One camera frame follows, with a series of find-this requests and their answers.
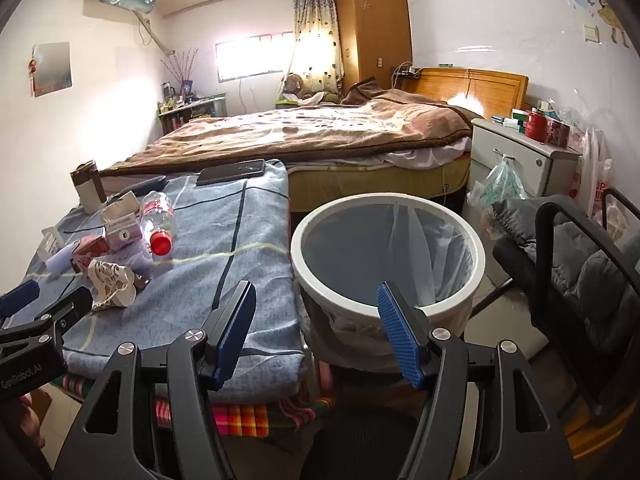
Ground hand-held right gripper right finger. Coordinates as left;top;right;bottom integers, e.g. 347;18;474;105
376;280;576;480

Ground stack of small boxes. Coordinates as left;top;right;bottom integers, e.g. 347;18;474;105
491;106;530;134

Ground white nightstand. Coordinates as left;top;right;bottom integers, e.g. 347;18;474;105
470;117;583;211

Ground dark blue glasses case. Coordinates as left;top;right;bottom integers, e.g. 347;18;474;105
107;175;167;198

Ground hanging clear plastic bag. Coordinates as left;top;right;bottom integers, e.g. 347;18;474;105
467;157;528;238

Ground brown bed blanket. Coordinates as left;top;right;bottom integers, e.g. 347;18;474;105
100;77;481;178

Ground white air conditioner pipe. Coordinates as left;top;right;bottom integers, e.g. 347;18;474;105
137;12;176;56

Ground dried branches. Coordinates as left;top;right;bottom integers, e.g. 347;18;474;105
160;47;203;83

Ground cluttered small desk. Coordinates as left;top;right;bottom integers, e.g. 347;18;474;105
157;92;228;136

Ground red jar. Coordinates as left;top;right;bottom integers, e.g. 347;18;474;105
525;108;551;142

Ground dark smartphone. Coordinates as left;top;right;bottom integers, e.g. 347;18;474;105
196;159;266;186

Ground wooden headboard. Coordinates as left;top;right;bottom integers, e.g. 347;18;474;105
402;67;530;118

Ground clear plastic bottle red cap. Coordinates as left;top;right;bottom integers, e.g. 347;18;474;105
139;190;177;257

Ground white plastic cup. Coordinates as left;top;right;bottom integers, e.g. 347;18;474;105
40;227;63;256

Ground brown teddy bear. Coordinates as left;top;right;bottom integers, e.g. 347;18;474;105
280;74;341;106

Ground grey padded jacket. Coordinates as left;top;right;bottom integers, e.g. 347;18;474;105
492;195;640;356

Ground brown and white tall carton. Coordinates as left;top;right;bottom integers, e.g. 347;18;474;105
70;160;107;213

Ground lilac foam fruit net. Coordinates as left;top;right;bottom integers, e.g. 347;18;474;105
44;249;76;277

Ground bright window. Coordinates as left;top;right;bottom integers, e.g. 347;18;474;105
215;31;296;82

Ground purple milk carton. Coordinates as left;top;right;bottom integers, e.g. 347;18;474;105
101;210;144;253

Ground small red carton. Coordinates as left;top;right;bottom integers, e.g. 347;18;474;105
70;235;111;273

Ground black office chair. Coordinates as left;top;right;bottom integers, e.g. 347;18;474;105
470;187;640;421

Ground red patterned tin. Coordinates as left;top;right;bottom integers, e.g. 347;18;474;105
546;117;572;148

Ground dotted curtain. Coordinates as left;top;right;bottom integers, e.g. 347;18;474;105
291;0;346;95

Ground white plastic bag red print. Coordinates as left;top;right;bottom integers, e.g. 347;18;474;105
570;127;616;221

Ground silver wall panel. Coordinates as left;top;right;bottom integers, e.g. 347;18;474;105
31;41;72;97

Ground yellow bed mattress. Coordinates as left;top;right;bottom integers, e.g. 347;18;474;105
287;152;473;213

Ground colourful striped cloth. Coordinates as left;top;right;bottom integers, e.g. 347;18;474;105
50;375;336;441

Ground white round trash bin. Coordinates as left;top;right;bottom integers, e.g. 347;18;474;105
290;192;487;376

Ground wooden wardrobe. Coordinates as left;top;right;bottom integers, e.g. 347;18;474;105
334;0;415;92

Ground white patterned wrapper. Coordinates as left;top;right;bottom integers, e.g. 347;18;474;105
87;259;138;311

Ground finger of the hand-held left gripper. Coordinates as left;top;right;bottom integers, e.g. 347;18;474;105
0;280;41;317
0;286;95;347

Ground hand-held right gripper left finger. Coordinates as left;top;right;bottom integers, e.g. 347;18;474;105
52;280;258;480

